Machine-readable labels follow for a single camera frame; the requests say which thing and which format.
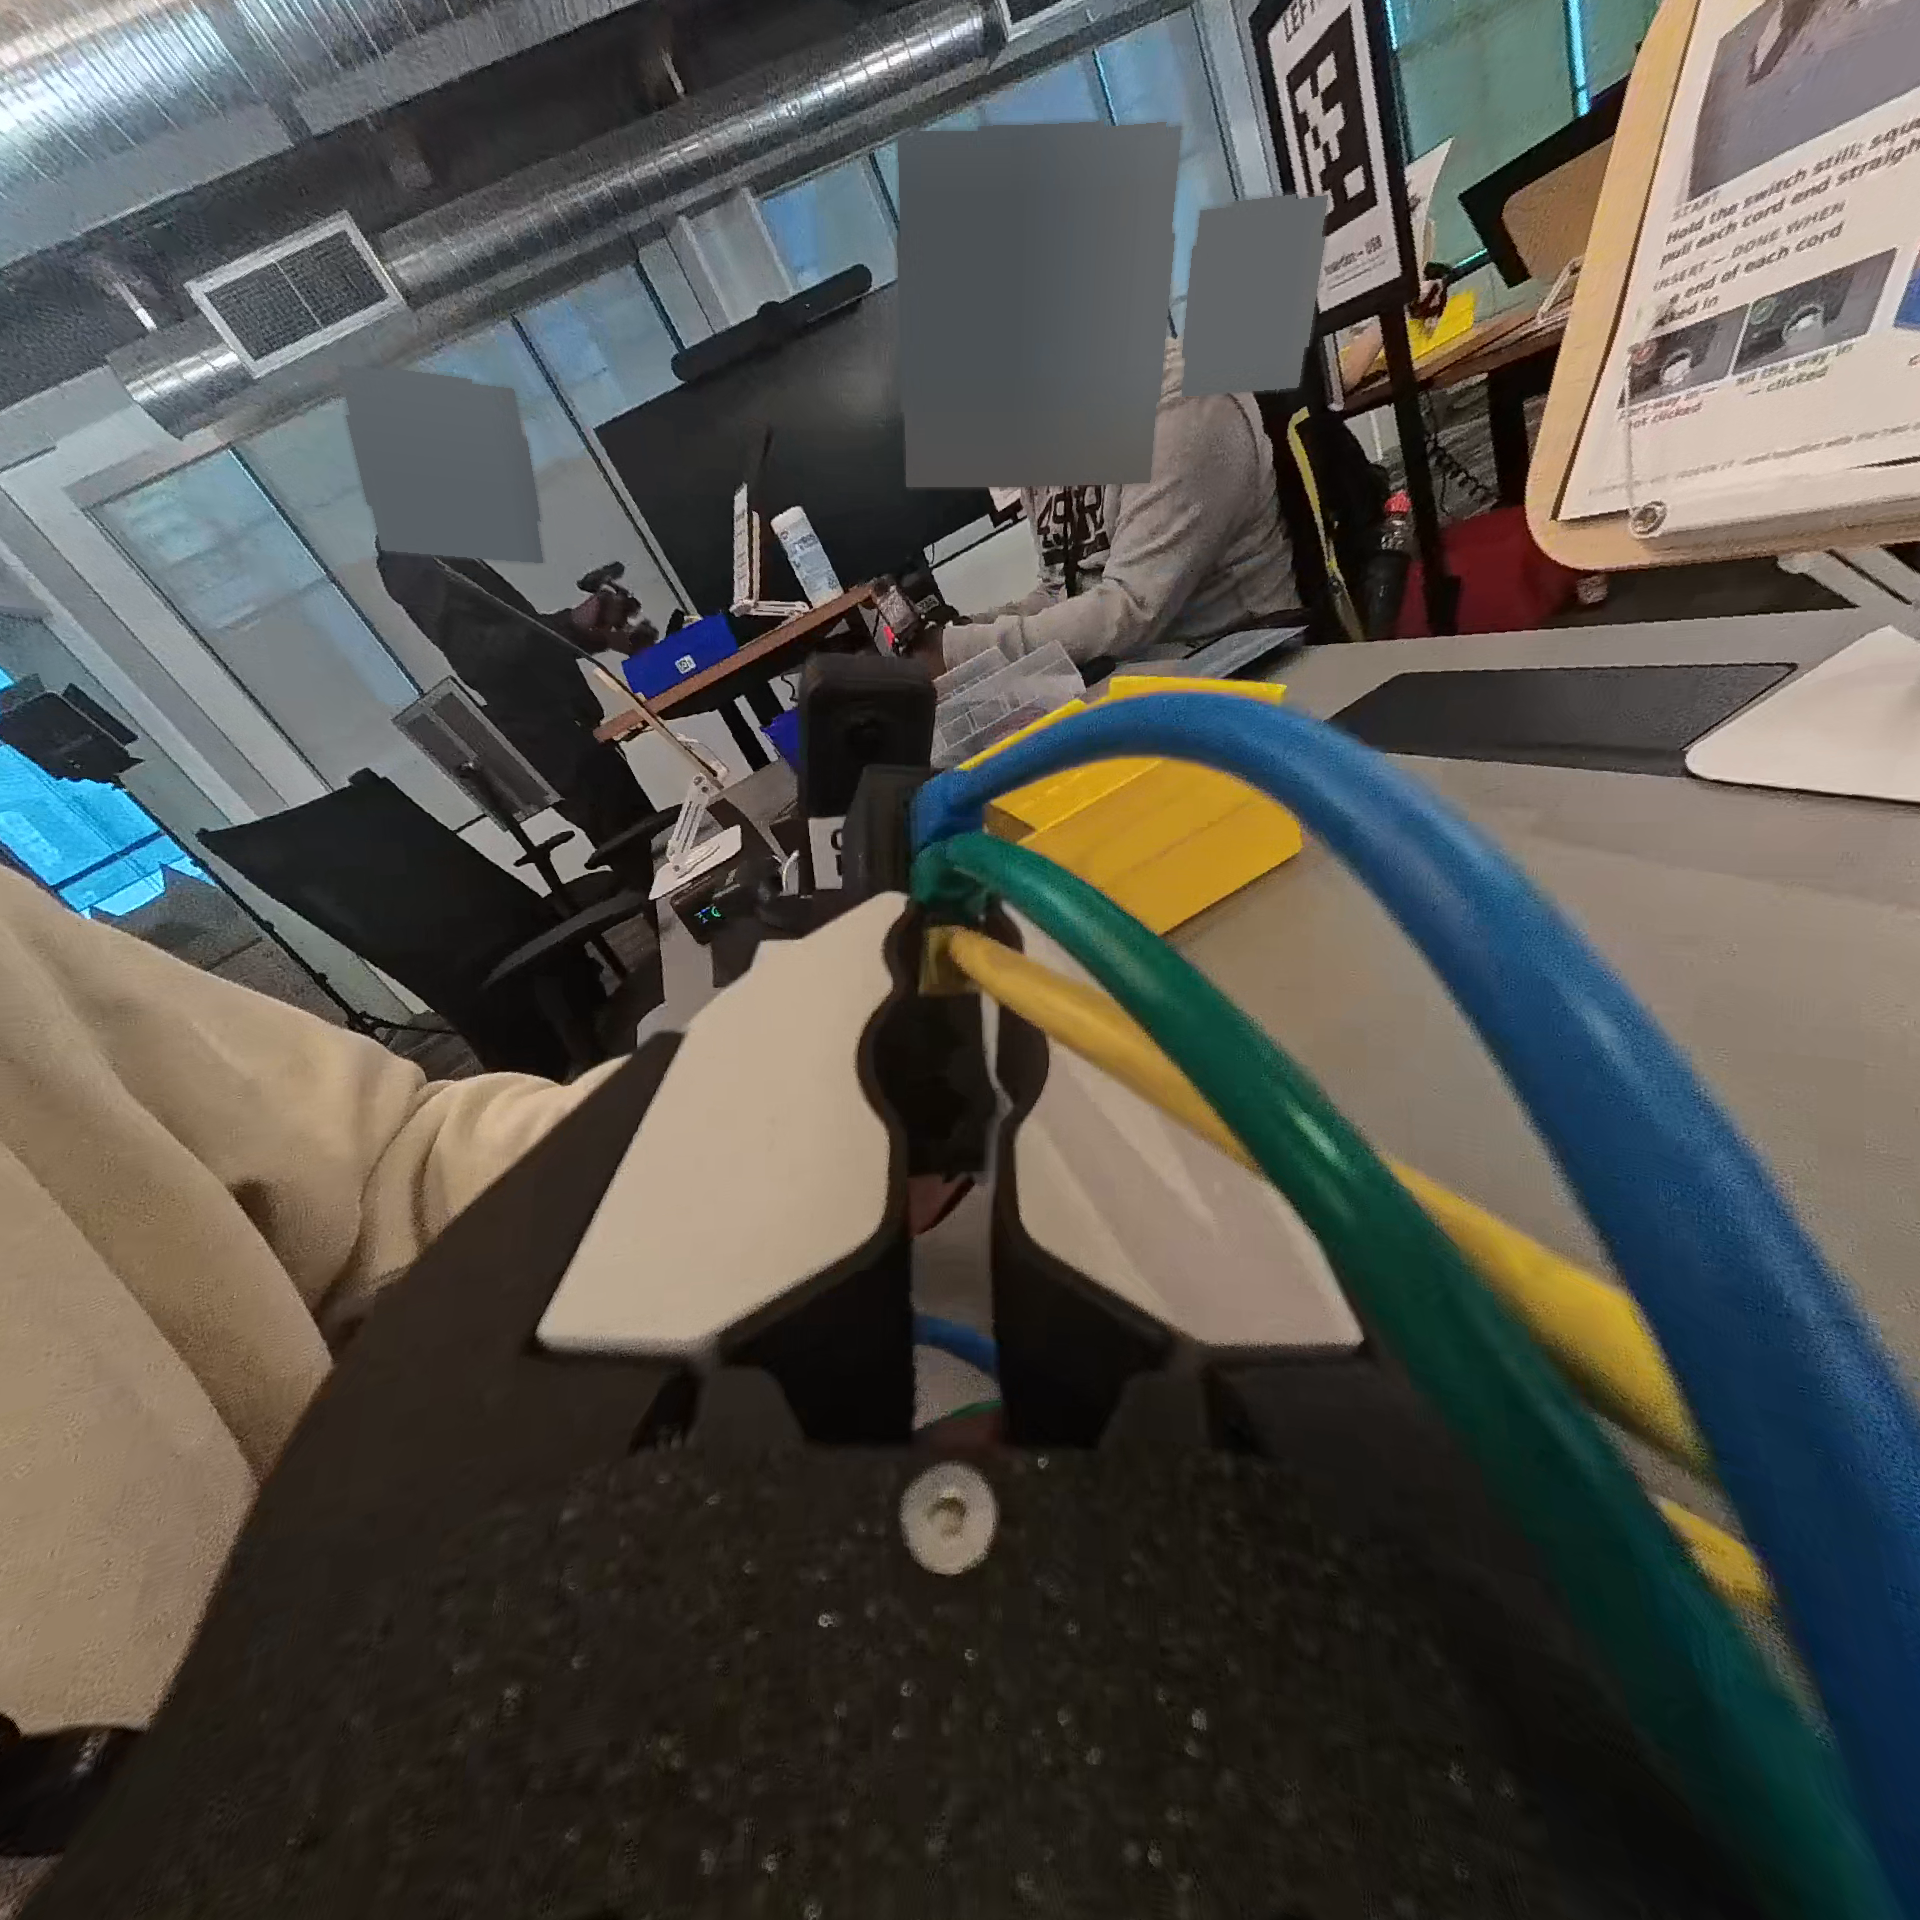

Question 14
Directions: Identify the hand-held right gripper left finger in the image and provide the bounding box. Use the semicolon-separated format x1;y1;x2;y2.
534;892;922;1448

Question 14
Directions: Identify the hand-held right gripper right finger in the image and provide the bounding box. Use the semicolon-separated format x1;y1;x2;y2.
989;1008;1367;1448

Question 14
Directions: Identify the yellow plastic bin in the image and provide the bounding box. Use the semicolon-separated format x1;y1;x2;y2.
959;679;1305;934

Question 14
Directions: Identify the green ethernet cable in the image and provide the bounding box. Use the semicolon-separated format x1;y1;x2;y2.
913;832;1876;1920

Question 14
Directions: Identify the yellow ethernet cable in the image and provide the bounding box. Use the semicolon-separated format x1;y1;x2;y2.
919;927;1779;1614

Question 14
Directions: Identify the blue ethernet cable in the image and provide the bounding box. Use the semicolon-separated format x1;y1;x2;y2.
913;693;1920;1892

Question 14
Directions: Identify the person's left forearm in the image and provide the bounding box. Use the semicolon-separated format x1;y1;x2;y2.
0;870;641;1735

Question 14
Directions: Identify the blue plastic bin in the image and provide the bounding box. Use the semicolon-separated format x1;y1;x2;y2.
621;612;745;699

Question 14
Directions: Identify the black monitor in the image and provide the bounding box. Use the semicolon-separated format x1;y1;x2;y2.
597;293;1022;600

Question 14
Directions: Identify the black office chair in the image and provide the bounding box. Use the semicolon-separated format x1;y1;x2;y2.
201;773;662;1080

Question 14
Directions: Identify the red bag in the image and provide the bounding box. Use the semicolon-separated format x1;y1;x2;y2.
1395;510;1577;640

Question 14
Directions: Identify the white air vent grille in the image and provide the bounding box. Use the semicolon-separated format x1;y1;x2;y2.
188;212;409;377

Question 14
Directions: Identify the black-framed tag sign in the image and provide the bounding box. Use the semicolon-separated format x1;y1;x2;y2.
1247;0;1419;325

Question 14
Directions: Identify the black-framed wooden chair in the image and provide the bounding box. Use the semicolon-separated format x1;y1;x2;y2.
1462;88;1630;288

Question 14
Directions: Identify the white stand base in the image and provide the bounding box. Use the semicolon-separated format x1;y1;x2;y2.
1687;627;1920;805

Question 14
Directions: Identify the silver ventilation duct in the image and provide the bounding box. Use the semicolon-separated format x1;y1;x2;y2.
119;0;1203;436
0;0;453;166

